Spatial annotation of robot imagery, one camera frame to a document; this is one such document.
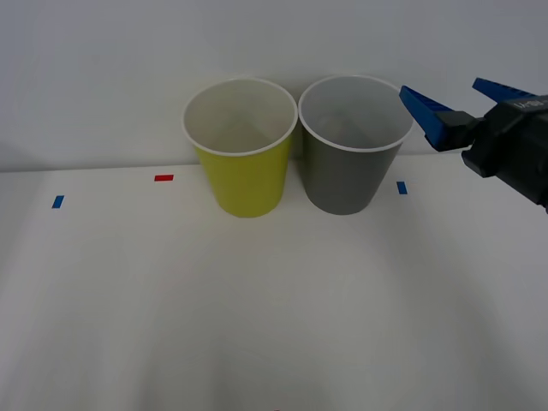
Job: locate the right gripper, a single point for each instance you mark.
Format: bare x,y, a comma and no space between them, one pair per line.
514,145

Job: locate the grey plastic waste bin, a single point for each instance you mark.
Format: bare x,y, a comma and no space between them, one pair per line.
342,180

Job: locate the yellow-green plastic waste bin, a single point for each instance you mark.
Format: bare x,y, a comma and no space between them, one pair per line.
246,184

